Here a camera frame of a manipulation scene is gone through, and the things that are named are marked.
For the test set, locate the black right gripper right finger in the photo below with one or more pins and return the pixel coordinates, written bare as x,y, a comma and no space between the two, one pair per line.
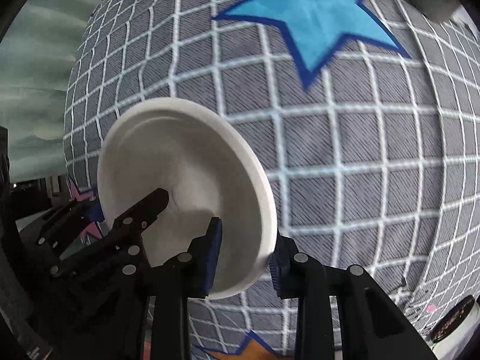
372,327

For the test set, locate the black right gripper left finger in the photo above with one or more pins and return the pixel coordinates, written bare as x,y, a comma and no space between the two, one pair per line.
189,274

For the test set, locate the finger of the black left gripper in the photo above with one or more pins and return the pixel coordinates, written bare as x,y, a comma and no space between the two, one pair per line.
128,228

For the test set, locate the white shallow plate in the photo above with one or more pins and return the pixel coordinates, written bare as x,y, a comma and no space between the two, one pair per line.
207,169

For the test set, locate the round black lidded container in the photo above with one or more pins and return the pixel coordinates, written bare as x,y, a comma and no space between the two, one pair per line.
452,320

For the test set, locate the grey checkered tablecloth with stars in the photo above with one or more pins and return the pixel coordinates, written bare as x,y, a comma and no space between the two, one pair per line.
377,164

